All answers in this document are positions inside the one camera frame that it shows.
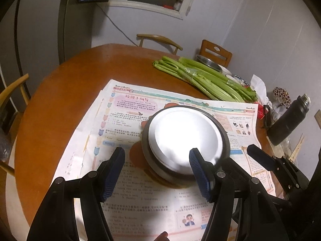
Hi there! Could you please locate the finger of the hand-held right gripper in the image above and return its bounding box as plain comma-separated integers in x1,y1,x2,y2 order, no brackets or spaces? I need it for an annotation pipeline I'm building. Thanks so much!
247,144,310,192

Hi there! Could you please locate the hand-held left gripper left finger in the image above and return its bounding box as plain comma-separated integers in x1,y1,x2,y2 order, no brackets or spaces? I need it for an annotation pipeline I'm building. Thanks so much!
26,147,126,241

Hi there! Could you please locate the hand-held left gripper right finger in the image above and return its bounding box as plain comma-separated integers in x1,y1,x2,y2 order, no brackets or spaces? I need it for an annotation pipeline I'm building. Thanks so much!
189,148,289,241

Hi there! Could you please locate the orange plastic plate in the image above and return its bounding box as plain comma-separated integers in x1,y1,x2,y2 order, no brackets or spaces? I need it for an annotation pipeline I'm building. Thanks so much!
129,102,208,189

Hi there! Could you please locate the large steel bowl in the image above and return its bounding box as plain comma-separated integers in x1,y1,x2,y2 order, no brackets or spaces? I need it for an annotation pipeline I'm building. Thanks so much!
142,106,230,187

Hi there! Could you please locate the large red paper bowl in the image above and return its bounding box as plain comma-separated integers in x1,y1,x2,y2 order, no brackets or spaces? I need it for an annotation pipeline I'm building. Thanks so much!
148,108,223,175

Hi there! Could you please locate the wooden slat stand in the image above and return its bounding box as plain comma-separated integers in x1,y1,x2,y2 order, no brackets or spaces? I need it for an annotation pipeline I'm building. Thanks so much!
288,134,305,161

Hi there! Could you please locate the black thermos bottle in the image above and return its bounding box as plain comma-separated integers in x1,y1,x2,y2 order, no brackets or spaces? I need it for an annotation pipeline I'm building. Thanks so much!
267,94,311,146

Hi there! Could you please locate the white ceramic cup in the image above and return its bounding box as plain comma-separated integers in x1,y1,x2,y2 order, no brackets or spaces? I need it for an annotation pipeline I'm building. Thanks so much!
269,100,284,121

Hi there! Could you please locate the printed newspaper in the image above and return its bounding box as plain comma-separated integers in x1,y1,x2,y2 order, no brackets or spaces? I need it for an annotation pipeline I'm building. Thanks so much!
54,79,276,241

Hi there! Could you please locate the brown dotted bundle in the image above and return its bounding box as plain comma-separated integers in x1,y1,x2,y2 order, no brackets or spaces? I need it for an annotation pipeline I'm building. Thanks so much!
272,87,291,106

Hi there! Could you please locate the red tissue packet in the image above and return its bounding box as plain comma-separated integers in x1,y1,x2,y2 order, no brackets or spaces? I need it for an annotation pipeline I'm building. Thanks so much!
251,74,270,121

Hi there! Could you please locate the celery bunch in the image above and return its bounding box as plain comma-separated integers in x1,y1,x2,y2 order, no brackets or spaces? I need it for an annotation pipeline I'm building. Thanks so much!
152,56,259,103

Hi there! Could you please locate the white blue-patterned dish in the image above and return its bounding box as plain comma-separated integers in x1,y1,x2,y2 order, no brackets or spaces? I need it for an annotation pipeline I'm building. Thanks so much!
224,71,250,87

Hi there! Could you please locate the small steel bowl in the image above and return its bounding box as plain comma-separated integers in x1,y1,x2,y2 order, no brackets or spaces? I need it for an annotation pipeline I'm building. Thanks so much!
196,54,222,73

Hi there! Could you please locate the wooden chair with cutout back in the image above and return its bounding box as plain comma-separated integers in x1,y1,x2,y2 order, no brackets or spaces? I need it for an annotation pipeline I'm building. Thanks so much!
199,40,232,68

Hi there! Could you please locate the yellow wooden chair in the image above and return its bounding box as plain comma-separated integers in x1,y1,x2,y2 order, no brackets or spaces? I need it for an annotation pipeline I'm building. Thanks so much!
0,74,30,179

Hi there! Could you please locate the grey refrigerator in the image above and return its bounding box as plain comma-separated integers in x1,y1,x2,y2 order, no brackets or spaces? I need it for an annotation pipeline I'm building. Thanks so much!
0,0,83,121

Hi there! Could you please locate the black strap loop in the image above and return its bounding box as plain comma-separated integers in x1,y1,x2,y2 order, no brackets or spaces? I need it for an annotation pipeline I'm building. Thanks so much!
263,105,272,128

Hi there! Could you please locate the wall cable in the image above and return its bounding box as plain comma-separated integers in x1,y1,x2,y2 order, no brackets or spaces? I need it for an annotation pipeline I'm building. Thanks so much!
97,2,143,47

